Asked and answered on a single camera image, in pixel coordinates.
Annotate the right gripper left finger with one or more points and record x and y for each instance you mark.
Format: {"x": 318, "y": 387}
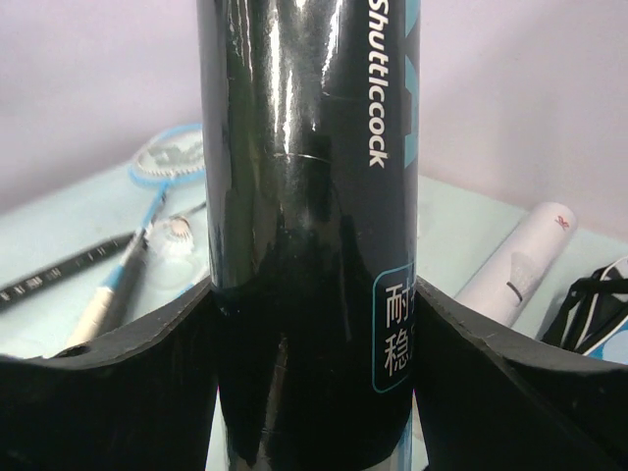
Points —
{"x": 139, "y": 398}

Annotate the blue racket white grip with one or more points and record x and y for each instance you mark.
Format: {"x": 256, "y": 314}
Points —
{"x": 109, "y": 306}

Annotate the black shuttlecock tube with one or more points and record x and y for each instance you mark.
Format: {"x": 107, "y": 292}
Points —
{"x": 310, "y": 116}

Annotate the white shuttlecock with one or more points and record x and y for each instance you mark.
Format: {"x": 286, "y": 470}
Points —
{"x": 172, "y": 237}

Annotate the transparent tube cap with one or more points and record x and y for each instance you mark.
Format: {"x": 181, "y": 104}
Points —
{"x": 178, "y": 273}

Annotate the white shuttlecock tube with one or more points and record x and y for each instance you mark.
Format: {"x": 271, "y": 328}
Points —
{"x": 505, "y": 283}

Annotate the blue racket bag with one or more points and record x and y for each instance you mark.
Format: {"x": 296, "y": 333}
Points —
{"x": 612, "y": 347}

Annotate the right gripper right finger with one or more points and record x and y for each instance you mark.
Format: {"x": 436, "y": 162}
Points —
{"x": 490, "y": 398}

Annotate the white racket black grip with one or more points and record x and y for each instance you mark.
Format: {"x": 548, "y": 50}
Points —
{"x": 68, "y": 267}

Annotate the black racket bag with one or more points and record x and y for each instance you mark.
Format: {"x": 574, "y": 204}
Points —
{"x": 592, "y": 306}

